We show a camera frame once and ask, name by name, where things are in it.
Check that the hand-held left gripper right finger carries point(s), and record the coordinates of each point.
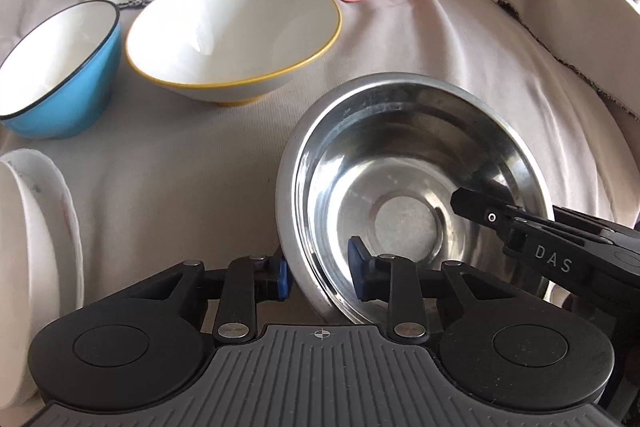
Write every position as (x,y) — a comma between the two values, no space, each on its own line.
(357,267)

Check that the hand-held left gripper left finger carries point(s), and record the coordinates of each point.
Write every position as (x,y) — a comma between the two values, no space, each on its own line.
(281,281)

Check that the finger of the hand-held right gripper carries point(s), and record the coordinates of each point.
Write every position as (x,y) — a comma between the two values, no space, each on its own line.
(475,207)

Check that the stainless steel bowl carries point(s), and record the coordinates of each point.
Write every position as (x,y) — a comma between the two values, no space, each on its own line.
(400,157)

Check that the white bowl with yellow rim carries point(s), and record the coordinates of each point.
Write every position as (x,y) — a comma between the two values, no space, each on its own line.
(225,22)

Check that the blue bowl with white inside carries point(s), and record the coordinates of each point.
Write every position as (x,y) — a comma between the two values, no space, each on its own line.
(75,102)

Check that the grey blanket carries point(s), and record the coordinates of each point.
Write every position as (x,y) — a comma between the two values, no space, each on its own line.
(200,187)

